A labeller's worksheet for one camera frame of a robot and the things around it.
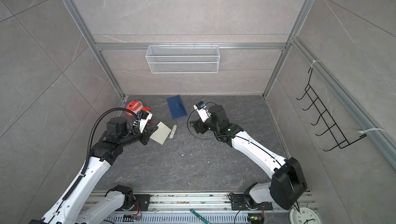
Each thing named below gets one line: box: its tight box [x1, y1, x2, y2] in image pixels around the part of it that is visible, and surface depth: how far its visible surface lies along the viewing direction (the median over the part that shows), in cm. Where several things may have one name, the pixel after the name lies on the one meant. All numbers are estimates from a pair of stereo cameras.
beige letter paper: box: [149, 121, 172, 146], surface depth 77 cm
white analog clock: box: [288, 206, 322, 224], surface depth 68 cm
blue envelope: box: [166, 93, 188, 120], surface depth 114 cm
